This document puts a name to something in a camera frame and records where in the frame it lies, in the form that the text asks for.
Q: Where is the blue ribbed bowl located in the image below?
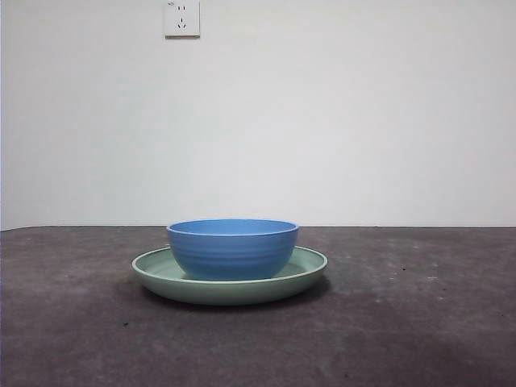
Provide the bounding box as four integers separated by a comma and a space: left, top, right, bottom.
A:
165, 218, 301, 281

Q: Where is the green shallow plate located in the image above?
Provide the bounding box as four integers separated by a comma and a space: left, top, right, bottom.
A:
131, 245, 329, 306

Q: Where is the white wall socket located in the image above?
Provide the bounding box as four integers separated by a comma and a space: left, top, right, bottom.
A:
163, 0, 202, 40

